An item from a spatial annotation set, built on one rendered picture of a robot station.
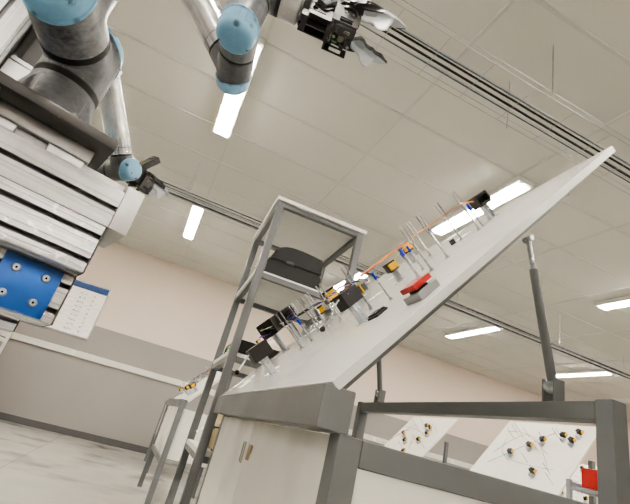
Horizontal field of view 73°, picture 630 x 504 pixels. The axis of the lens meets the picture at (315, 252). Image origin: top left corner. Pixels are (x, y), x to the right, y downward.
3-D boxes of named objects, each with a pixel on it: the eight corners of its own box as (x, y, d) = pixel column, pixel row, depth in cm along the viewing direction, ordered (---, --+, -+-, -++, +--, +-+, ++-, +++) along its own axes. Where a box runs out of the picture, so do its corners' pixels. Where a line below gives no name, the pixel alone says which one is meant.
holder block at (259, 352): (246, 393, 120) (227, 364, 121) (280, 368, 126) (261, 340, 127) (249, 393, 116) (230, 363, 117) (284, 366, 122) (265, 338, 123)
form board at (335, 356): (223, 398, 170) (221, 394, 170) (392, 272, 217) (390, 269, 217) (338, 391, 66) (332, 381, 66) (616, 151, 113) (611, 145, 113)
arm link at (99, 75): (104, 119, 86) (131, 72, 92) (91, 72, 74) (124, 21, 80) (43, 96, 84) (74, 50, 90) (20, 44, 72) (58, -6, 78)
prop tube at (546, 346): (554, 393, 98) (532, 267, 109) (544, 393, 101) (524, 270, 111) (564, 393, 99) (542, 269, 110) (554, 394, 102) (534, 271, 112)
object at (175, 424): (140, 513, 328) (212, 313, 395) (136, 485, 431) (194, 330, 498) (228, 530, 348) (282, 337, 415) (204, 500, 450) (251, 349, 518)
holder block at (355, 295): (340, 312, 105) (331, 299, 105) (354, 301, 108) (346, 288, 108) (349, 307, 101) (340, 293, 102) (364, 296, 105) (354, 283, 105)
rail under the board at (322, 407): (315, 426, 63) (325, 382, 65) (213, 412, 167) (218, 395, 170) (348, 436, 64) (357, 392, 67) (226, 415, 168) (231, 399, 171)
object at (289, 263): (262, 272, 205) (273, 238, 213) (250, 284, 226) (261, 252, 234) (318, 293, 213) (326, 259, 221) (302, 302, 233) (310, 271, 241)
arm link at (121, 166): (125, 27, 138) (149, 179, 150) (102, 33, 142) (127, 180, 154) (94, 19, 128) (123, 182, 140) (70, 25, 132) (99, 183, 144)
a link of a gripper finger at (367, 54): (374, 83, 94) (344, 55, 90) (377, 67, 97) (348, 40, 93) (384, 75, 92) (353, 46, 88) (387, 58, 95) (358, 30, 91)
